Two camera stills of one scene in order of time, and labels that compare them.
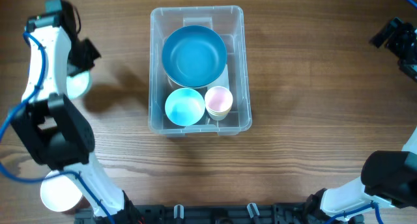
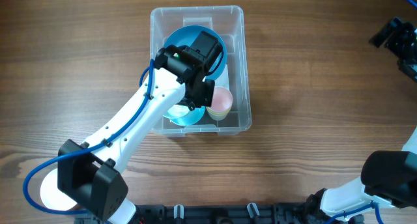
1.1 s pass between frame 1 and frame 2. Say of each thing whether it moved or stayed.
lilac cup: stayed
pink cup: stayed
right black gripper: stayed
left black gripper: moved
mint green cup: moved
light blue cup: stayed
